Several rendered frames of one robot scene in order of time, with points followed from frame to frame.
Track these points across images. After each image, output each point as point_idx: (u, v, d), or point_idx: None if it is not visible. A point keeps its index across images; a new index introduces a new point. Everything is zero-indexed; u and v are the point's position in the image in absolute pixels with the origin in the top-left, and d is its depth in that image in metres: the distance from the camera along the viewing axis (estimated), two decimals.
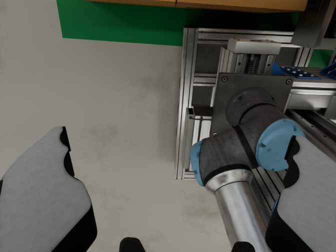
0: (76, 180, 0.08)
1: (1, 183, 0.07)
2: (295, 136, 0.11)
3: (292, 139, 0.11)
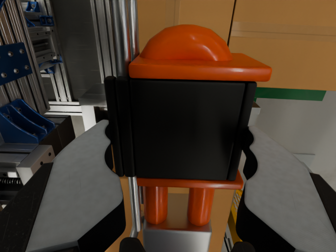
0: (112, 173, 0.08)
1: (52, 165, 0.08)
2: (248, 127, 0.12)
3: (246, 130, 0.12)
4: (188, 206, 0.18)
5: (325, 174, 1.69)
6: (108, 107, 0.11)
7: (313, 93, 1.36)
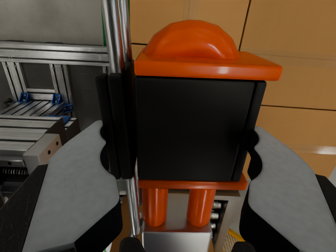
0: (108, 173, 0.08)
1: (46, 166, 0.08)
2: None
3: None
4: (188, 207, 0.18)
5: None
6: (101, 107, 0.11)
7: None
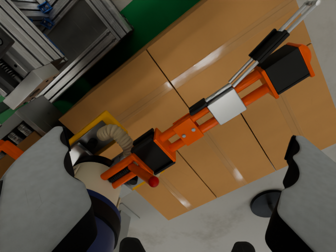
0: (76, 180, 0.08)
1: (1, 183, 0.07)
2: (295, 136, 0.11)
3: (292, 139, 0.11)
4: (247, 96, 0.45)
5: (136, 231, 2.38)
6: (279, 37, 0.37)
7: None
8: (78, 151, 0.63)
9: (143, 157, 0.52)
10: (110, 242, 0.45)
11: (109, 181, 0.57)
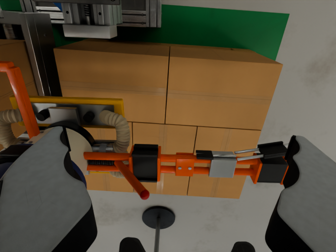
0: (76, 180, 0.08)
1: (1, 183, 0.07)
2: (295, 136, 0.11)
3: (292, 139, 0.11)
4: (238, 169, 0.58)
5: None
6: (284, 152, 0.52)
7: None
8: (71, 115, 0.60)
9: (136, 163, 0.55)
10: None
11: (88, 162, 0.57)
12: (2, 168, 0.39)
